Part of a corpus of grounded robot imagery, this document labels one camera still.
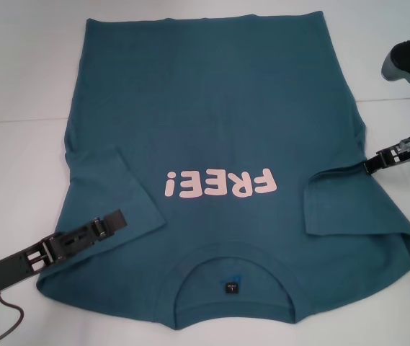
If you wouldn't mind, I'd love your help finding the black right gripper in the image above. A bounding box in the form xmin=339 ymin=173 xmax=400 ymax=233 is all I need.
xmin=362 ymin=135 xmax=410 ymax=177

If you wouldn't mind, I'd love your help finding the blue t-shirt with pink print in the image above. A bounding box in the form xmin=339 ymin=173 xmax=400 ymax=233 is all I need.
xmin=35 ymin=12 xmax=410 ymax=331

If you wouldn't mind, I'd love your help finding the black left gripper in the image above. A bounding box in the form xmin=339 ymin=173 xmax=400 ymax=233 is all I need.
xmin=0 ymin=237 xmax=62 ymax=303

